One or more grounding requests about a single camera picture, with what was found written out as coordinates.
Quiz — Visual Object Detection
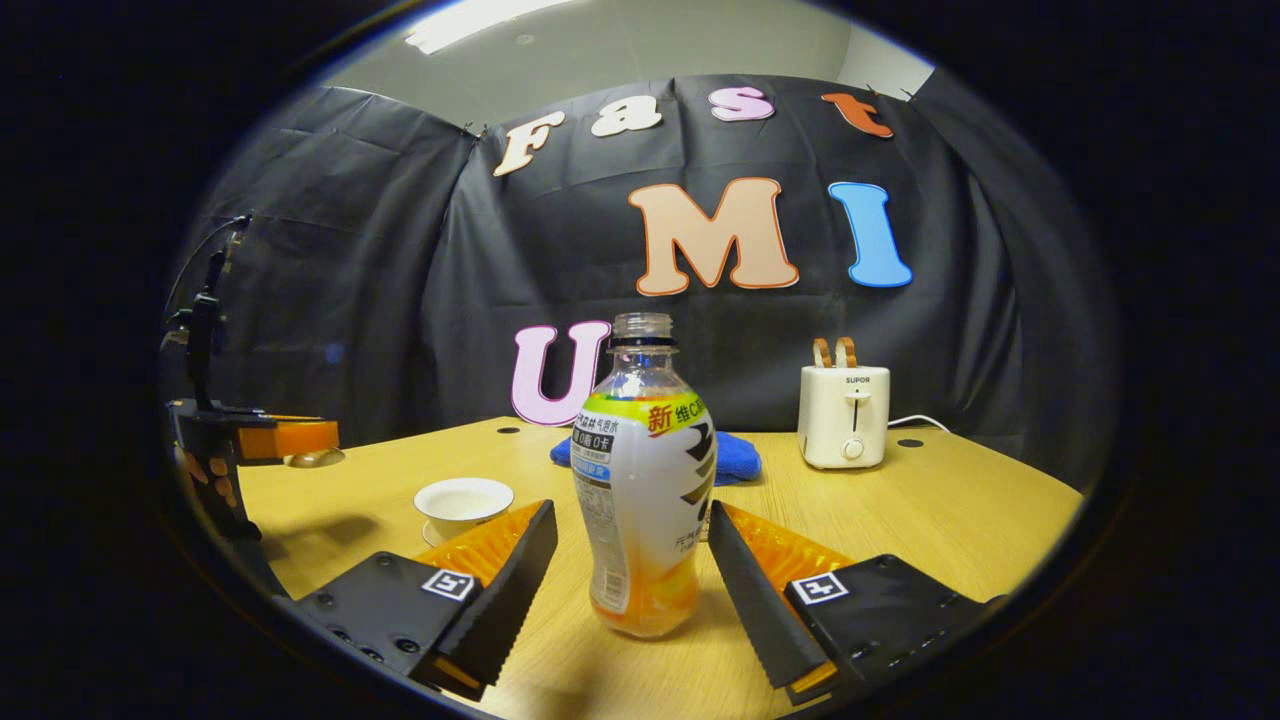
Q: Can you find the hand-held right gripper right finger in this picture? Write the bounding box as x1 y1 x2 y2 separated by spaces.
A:
706 499 1006 706

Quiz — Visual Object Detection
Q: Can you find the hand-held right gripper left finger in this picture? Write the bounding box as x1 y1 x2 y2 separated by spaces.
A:
298 499 559 701

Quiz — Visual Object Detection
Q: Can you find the cream teacup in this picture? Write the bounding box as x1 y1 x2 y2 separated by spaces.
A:
413 477 516 542

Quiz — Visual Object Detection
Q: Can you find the clear labelled water bottle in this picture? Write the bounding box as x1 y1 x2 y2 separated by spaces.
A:
571 312 720 640

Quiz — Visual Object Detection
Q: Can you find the blue towel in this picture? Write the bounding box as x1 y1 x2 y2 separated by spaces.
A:
549 431 764 489

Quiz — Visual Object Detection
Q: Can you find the black backdrop cloth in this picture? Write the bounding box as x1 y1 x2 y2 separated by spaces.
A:
168 70 1118 496

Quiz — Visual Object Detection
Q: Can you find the white toaster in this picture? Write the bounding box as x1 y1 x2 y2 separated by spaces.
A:
797 364 892 472

